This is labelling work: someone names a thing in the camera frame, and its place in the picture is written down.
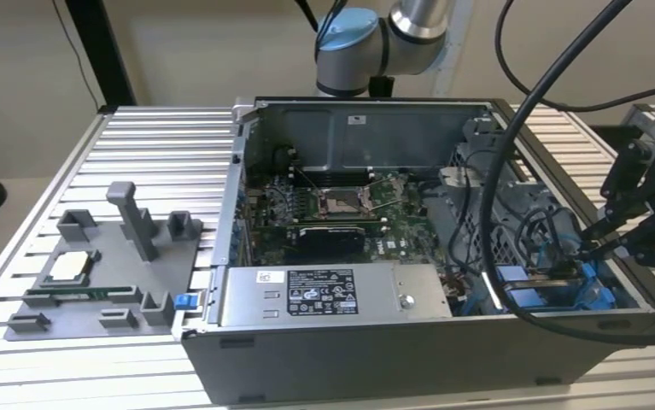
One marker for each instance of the dark grey PC case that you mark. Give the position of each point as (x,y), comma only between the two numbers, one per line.
(395,359)

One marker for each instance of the blue case latch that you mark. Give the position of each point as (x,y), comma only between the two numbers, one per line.
(184,301)

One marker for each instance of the black graphics card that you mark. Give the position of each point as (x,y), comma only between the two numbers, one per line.
(330,243)

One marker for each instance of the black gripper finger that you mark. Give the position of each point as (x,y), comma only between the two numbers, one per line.
(646,243)
(623,200)

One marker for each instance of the silver CPU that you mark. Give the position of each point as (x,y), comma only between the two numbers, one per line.
(67,265)

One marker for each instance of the black upright frame post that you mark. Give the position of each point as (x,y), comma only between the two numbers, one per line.
(101,55)

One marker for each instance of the green RAM stick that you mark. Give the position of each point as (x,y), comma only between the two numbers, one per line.
(96,293)

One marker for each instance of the CPU socket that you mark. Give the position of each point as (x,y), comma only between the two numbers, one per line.
(343,200)

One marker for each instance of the grey parts rack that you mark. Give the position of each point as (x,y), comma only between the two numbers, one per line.
(116,273)

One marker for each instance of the green motherboard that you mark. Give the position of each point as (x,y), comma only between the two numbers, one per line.
(407,230)

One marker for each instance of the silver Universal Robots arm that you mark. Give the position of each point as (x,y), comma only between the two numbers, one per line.
(355,55)

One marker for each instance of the grey metal disk bay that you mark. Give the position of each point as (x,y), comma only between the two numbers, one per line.
(508,230)

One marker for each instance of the hard disk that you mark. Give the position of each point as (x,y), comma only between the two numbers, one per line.
(538,290)

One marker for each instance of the silver power supply unit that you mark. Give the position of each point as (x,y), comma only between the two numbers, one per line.
(332,294)

